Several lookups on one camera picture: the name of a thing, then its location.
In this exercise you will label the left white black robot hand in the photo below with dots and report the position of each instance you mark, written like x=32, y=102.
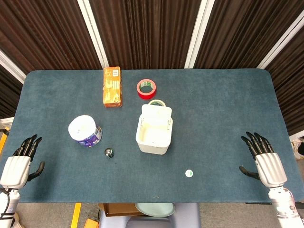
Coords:
x=14, y=169

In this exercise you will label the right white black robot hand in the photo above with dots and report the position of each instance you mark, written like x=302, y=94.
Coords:
x=272, y=167

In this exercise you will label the small white green cap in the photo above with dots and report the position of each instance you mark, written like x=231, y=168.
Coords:
x=189, y=173

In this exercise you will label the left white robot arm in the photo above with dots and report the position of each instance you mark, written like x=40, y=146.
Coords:
x=8, y=206

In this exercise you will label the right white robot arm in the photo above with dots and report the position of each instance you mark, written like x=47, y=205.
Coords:
x=283, y=205

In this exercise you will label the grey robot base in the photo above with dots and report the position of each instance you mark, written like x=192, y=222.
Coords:
x=187, y=216

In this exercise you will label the white plastic container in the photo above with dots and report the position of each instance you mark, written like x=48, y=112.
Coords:
x=152, y=137

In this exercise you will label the blue felt table mat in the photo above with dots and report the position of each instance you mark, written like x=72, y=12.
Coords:
x=213, y=118

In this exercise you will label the yellow floor strip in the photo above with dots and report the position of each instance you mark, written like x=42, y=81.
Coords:
x=76, y=215

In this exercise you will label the purple wrapped toilet paper roll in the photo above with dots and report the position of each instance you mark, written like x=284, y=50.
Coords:
x=83, y=129

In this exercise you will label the small orange box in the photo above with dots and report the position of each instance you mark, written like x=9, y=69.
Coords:
x=91, y=223

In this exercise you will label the small black knob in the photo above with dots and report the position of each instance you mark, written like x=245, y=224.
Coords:
x=109, y=153

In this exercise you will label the brown cardboard box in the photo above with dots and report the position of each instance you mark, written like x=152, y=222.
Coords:
x=116, y=210

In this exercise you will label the pale green plate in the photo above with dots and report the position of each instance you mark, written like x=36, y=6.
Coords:
x=154, y=210

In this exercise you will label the orange cardboard box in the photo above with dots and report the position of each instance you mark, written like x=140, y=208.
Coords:
x=112, y=89

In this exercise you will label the pale yellow tape roll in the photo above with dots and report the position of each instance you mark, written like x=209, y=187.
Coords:
x=152, y=101

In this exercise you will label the red tape roll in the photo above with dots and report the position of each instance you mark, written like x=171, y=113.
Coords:
x=140, y=93

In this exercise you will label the white partition frame post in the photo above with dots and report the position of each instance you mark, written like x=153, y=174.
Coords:
x=282, y=40
x=197, y=33
x=12, y=65
x=93, y=31

